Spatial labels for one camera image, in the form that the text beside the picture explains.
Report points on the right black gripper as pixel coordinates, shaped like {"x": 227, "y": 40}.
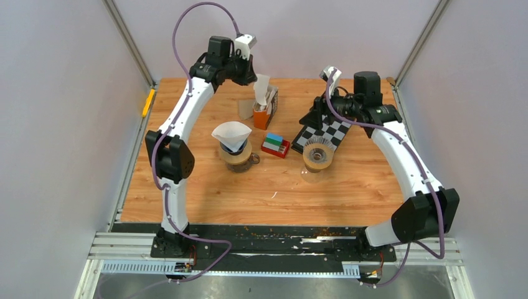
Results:
{"x": 314, "y": 118}

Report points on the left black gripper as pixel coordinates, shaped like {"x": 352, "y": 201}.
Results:
{"x": 249, "y": 75}

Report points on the white paper coffee filter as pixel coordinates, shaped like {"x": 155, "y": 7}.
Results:
{"x": 232, "y": 134}

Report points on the glass coffee carafe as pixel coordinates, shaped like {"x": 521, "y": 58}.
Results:
{"x": 253, "y": 159}

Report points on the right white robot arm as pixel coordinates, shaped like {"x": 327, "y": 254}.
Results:
{"x": 429, "y": 208}

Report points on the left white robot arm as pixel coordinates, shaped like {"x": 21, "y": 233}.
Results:
{"x": 170, "y": 158}

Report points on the brown paper filter on table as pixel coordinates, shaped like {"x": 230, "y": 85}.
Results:
{"x": 245, "y": 109}

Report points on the orange filter box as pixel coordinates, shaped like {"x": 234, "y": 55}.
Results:
{"x": 263, "y": 115}

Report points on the black white chessboard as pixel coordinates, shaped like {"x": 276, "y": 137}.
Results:
{"x": 335, "y": 133}

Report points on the red toy brick stack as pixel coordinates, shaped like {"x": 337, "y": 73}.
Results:
{"x": 275, "y": 145}

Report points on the clear glass beaker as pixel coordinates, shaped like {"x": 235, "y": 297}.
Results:
{"x": 314, "y": 176}

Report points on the yellow marker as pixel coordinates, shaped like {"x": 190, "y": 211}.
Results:
{"x": 148, "y": 102}

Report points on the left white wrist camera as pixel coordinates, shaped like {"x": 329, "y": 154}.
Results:
{"x": 243, "y": 45}

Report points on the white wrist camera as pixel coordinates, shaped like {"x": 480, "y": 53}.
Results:
{"x": 243, "y": 45}
{"x": 331, "y": 75}

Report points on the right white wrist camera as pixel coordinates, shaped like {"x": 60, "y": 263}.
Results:
{"x": 331, "y": 75}

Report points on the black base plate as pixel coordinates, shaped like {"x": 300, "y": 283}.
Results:
{"x": 268, "y": 239}

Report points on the aluminium frame rail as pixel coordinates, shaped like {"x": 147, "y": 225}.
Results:
{"x": 131, "y": 253}

